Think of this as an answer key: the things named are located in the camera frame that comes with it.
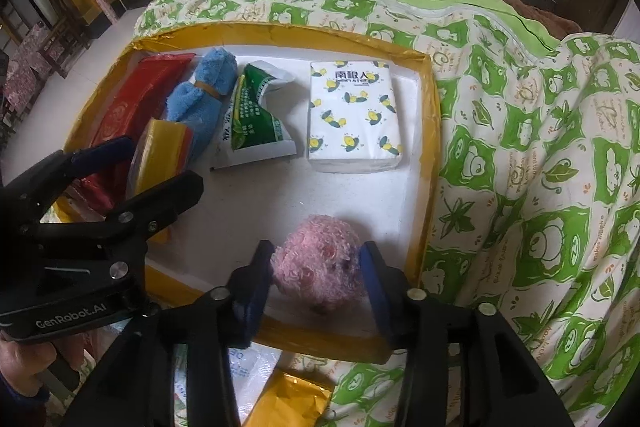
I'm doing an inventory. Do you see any pink fluffy plush ball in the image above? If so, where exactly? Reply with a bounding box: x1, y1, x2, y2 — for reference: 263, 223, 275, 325
271, 215, 364, 314

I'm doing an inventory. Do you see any blue-print white plastic bag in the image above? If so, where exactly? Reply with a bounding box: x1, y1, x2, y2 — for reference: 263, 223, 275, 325
174, 343, 282, 426

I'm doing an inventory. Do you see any yellow foil packet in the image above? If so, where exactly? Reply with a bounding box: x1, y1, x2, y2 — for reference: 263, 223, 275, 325
243, 369, 333, 427

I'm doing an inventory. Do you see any person's left hand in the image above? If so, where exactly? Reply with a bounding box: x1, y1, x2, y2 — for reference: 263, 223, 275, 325
1, 339, 56, 398

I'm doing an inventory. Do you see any yellow plastic packet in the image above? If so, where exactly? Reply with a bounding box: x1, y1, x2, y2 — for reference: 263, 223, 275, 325
126, 118, 202, 246

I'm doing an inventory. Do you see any red foil snack pack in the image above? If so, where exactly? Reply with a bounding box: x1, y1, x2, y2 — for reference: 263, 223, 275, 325
77, 53, 195, 216

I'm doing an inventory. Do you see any blue cloth toy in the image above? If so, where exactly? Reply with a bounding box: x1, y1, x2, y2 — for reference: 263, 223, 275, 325
165, 48, 238, 164

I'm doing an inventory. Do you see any green white sachet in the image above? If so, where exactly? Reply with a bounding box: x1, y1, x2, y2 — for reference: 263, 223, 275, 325
212, 61, 297, 170

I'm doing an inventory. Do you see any green frog-print quilt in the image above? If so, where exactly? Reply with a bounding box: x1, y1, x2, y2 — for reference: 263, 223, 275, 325
134, 0, 639, 426

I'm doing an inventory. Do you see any yellow-taped white foam tray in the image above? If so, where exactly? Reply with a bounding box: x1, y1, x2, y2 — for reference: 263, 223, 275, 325
53, 20, 442, 364

